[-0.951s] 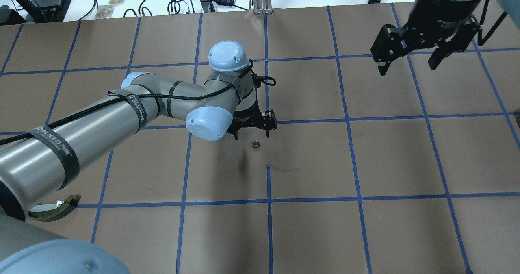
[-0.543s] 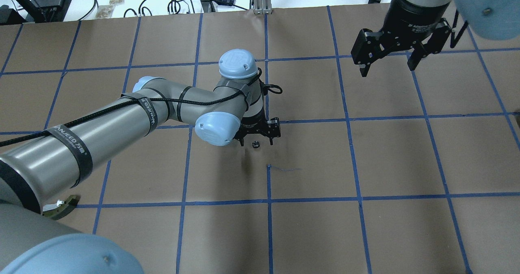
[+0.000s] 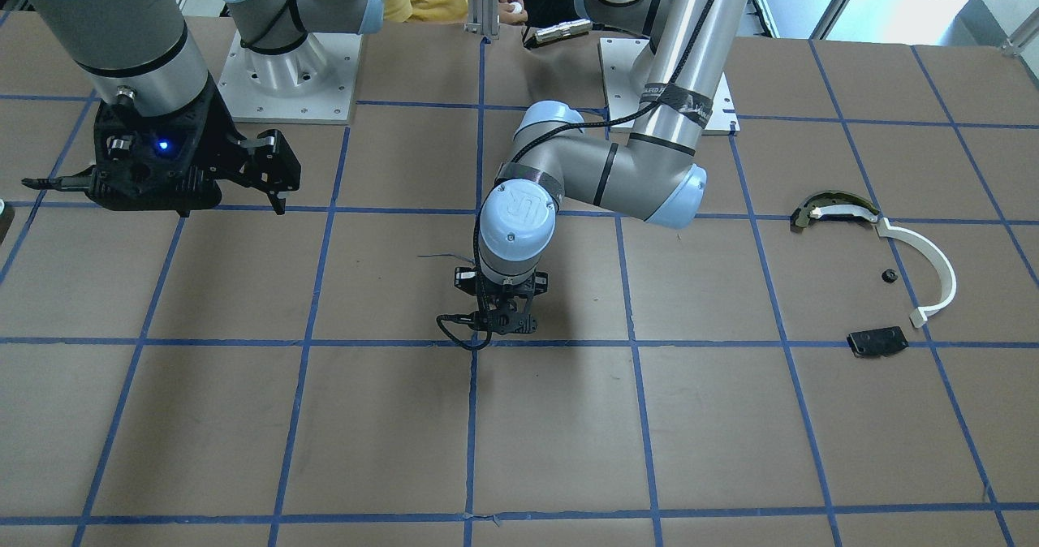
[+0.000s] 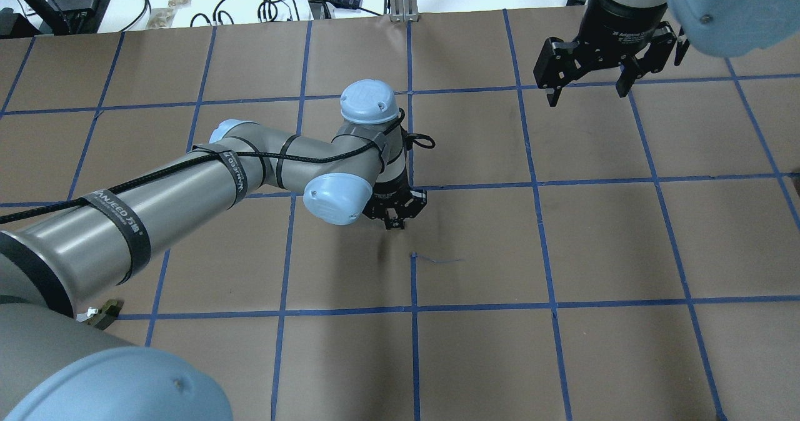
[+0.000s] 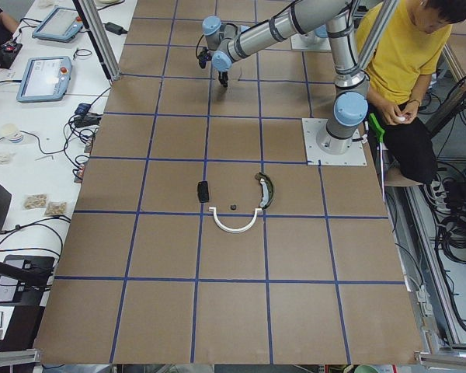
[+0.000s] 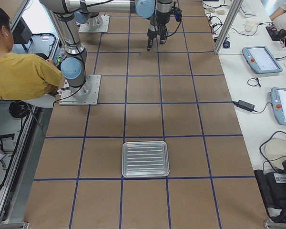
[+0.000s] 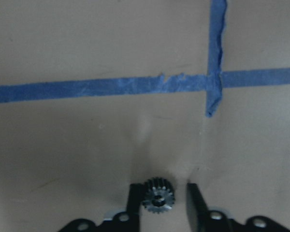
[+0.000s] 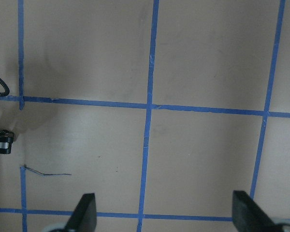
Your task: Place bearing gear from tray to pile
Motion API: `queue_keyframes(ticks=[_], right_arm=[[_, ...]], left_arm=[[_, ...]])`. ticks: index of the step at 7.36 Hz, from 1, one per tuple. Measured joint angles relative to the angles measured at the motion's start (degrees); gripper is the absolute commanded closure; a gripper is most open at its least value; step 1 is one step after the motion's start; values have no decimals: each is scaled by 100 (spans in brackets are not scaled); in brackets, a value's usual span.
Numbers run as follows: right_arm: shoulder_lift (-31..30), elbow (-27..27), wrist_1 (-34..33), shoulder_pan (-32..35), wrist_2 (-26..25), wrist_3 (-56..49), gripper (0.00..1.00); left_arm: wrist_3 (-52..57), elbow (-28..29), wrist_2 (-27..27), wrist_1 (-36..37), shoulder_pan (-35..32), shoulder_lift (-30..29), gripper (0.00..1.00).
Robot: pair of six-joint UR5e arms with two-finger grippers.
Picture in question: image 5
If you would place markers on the black power adapter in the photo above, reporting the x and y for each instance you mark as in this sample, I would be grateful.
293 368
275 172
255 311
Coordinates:
114 28

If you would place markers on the teach pendant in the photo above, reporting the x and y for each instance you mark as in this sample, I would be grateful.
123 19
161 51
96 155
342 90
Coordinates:
61 25
45 79

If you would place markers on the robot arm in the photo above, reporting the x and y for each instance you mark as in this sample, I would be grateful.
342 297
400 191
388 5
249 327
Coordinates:
309 26

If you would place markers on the teach pendant far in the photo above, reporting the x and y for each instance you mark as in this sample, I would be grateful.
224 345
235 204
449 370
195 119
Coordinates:
61 25

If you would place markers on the aluminium extrusion post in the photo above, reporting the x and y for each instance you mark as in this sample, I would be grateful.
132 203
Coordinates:
97 34

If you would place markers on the green handled tool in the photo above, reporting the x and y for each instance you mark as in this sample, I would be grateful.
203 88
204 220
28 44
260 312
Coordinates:
376 127

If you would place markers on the person in yellow shirt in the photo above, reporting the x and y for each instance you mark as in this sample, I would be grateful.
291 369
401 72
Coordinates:
400 73

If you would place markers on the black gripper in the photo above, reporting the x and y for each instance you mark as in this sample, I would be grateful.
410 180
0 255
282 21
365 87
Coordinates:
222 74

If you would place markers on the black device on stand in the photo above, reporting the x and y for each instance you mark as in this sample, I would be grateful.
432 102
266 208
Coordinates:
24 279

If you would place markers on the teach pendant near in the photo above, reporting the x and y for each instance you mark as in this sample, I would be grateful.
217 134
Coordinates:
45 79

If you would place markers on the olive green brake shoe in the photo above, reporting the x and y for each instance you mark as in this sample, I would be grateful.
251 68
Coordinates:
267 189

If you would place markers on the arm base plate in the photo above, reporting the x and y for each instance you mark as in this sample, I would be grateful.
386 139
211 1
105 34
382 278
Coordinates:
310 42
322 149

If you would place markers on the small black flat part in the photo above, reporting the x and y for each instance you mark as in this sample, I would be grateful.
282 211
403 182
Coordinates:
203 191

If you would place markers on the bag of small parts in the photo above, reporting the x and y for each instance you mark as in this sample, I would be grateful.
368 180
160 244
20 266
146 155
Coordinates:
35 201

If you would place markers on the white curved plastic arc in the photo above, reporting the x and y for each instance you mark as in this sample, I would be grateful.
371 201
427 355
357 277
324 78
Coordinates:
235 224

